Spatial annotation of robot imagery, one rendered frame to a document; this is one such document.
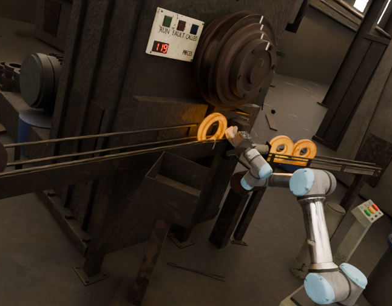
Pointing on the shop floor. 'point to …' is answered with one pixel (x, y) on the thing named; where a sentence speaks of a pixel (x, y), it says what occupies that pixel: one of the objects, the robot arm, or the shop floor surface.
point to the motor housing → (230, 211)
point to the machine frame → (133, 106)
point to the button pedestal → (355, 232)
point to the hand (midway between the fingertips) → (225, 129)
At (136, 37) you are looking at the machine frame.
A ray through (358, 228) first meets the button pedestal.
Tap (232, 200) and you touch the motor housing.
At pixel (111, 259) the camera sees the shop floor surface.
